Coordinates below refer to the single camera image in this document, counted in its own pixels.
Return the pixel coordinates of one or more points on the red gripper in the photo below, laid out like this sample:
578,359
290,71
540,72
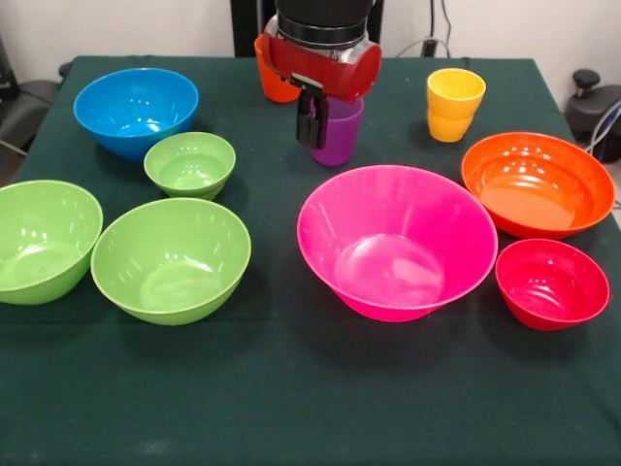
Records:
320,73

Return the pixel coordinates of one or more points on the pink plastic bowl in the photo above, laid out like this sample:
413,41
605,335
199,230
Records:
398,252

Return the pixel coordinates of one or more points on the blue plastic bowl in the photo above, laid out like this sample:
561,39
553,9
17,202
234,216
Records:
136,107

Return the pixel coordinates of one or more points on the purple plastic cup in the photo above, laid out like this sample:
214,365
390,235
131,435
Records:
342,131

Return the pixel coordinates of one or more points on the orange plastic cup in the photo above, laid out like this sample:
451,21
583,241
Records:
274,89

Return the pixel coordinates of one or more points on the small green plastic bowl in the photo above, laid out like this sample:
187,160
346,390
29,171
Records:
189,167

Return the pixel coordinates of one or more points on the yellow plastic cup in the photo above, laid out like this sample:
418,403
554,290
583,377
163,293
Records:
450,128
456,92

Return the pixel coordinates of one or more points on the black power plug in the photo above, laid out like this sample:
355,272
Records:
429,47

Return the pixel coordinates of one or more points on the large green plastic bowl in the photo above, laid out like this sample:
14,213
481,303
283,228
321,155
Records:
170,272
43,242

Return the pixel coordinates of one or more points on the orange plastic bowl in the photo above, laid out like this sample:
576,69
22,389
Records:
538,189

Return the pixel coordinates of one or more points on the black equipment base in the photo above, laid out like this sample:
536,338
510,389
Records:
589,109

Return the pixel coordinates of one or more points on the dark green tablecloth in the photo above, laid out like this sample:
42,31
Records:
339,403

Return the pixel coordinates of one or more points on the black office chair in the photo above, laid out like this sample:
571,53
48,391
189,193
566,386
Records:
29,107

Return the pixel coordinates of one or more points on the small red plastic bowl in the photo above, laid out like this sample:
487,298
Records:
550,286

